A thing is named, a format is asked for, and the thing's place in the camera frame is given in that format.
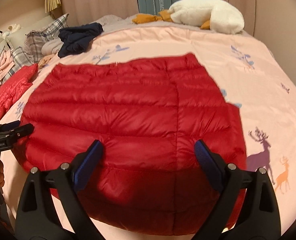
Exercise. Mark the grey blanket roll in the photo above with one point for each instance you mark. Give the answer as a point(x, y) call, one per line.
point(51, 47)

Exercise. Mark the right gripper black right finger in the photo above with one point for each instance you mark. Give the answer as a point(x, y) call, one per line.
point(247, 207)

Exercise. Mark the white plush goose toy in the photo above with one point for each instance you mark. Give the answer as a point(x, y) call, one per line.
point(204, 6)

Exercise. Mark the grey bed sheet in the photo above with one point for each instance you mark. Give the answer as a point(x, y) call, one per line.
point(220, 22)

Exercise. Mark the light red down jacket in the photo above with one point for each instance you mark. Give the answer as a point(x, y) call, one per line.
point(16, 86)

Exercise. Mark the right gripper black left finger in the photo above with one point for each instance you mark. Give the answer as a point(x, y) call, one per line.
point(49, 207)

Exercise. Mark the grey plaid pillow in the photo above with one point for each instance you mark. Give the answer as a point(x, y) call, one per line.
point(30, 52)

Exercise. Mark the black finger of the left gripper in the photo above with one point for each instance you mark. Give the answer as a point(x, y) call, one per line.
point(9, 126)
point(16, 134)

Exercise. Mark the small plush toys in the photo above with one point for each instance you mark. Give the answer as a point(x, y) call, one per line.
point(11, 29)

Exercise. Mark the pink printed duvet cover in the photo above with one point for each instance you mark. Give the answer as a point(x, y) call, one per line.
point(246, 73)

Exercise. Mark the orange small plush toy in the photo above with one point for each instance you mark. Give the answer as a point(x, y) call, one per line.
point(45, 60)

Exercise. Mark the dark red down jacket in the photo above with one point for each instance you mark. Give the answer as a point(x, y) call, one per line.
point(148, 114)

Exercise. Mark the navy blue garment pile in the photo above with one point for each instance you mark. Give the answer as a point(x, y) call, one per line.
point(77, 39)

